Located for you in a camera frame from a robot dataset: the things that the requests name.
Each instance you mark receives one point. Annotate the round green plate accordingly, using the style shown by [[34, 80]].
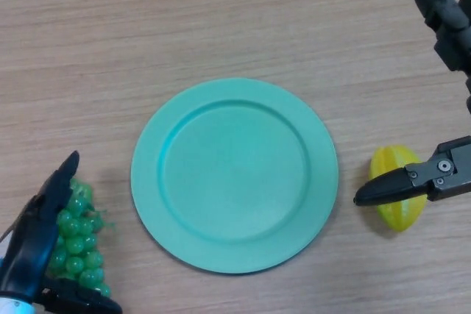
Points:
[[235, 178]]

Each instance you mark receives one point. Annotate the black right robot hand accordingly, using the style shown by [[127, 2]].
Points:
[[390, 189]]

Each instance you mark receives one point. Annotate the yellow starfruit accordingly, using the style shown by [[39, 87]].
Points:
[[401, 218]]

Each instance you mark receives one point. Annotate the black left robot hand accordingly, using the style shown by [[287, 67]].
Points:
[[29, 248]]

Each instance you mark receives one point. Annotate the green plastic grape bunch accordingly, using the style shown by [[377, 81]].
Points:
[[73, 244]]

